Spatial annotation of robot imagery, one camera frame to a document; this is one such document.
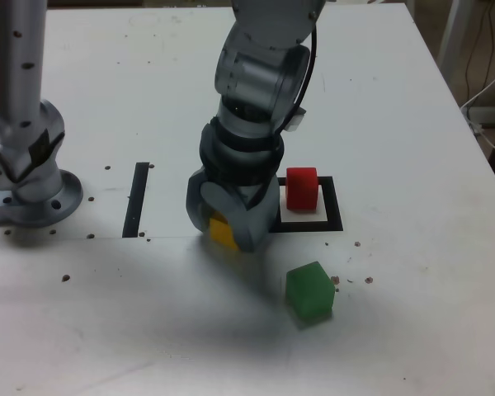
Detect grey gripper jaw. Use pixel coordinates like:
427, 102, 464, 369
200, 180, 282, 253
185, 167, 216, 237

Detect yellow cube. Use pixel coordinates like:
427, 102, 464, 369
209, 210, 240, 252

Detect red cube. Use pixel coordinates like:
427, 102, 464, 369
285, 167, 318, 212

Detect green cube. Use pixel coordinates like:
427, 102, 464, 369
285, 261, 337, 321

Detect black tape square outline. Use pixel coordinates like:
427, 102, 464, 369
268, 176, 344, 233

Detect black tape strip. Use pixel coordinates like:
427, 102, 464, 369
122, 162, 149, 239

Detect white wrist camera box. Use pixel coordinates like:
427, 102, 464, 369
284, 107, 307, 133

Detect white background cable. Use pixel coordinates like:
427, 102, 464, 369
460, 60, 495, 154

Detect white metal post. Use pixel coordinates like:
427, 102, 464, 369
436, 0, 474, 71

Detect black background cable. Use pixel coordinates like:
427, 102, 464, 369
464, 0, 495, 104

